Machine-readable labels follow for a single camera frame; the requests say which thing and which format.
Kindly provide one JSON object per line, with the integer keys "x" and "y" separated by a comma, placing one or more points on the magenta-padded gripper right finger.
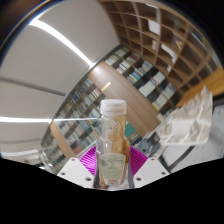
{"x": 148, "y": 171}

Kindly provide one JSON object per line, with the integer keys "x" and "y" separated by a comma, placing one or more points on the clear bottle with white cap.
{"x": 112, "y": 150}

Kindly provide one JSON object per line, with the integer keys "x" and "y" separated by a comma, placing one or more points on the narrow bookshelf full of books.
{"x": 150, "y": 80}

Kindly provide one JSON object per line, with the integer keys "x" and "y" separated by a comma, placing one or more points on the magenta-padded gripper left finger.
{"x": 75, "y": 171}

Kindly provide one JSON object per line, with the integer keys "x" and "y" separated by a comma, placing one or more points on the dark grey building model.
{"x": 150, "y": 143}

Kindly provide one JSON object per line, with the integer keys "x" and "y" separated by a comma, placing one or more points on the curved wooden slat bench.
{"x": 206, "y": 83}

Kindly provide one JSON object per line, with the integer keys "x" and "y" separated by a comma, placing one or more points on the straight ceiling light strip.
{"x": 60, "y": 40}

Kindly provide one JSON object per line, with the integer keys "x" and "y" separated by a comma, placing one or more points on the open wooden cubby shelf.
{"x": 160, "y": 30}

